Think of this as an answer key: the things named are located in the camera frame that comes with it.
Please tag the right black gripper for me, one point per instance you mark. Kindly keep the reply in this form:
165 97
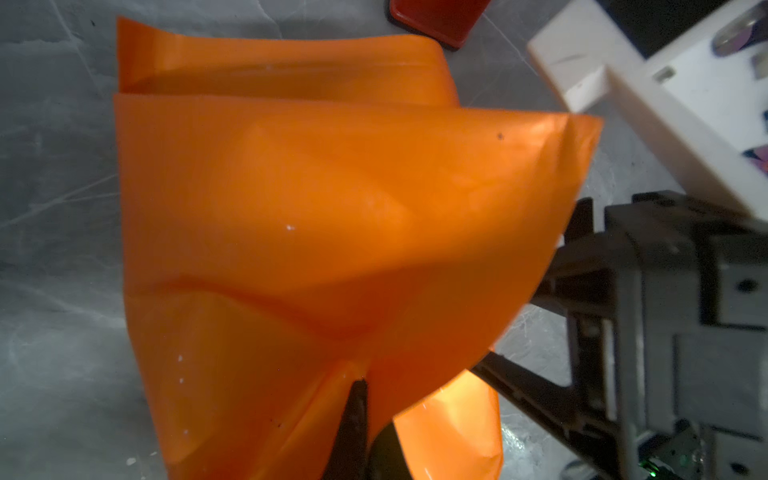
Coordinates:
666 312

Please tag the yellow orange wrapping paper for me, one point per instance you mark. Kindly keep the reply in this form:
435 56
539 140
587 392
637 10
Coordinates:
298 216

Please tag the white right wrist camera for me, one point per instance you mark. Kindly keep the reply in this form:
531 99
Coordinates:
689 77

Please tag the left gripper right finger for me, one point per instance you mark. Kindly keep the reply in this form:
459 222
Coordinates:
386 460

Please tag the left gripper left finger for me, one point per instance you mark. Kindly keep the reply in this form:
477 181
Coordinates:
349 455

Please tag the red tape dispenser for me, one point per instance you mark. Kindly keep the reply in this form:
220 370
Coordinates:
447 21

